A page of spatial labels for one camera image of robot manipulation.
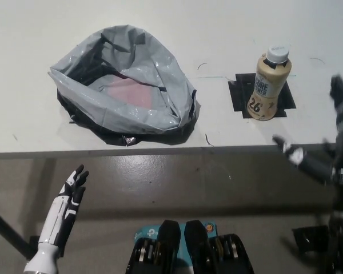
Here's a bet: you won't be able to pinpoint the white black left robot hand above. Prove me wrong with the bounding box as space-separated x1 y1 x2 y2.
38 164 90 254

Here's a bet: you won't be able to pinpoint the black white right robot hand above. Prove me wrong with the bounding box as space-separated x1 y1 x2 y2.
272 75 343 213

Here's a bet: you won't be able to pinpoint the beige protein shake bottle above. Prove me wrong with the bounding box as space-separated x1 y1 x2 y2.
246 44 293 122

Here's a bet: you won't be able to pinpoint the grey plastic bag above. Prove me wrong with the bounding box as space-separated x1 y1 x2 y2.
48 25 200 147

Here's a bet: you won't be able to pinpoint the black slanted pole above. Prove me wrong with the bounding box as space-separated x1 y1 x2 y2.
0 203 37 259

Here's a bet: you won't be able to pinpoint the black floor tape patch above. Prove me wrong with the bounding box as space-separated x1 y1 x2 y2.
292 225 332 252

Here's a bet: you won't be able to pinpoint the teal robot body top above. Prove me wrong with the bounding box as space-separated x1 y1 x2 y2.
133 221 218 259

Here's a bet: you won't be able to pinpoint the black tape square marker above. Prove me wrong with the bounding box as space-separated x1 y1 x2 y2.
228 72 297 119

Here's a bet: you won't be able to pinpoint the pink flat item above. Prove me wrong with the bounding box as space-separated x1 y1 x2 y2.
106 75 154 110

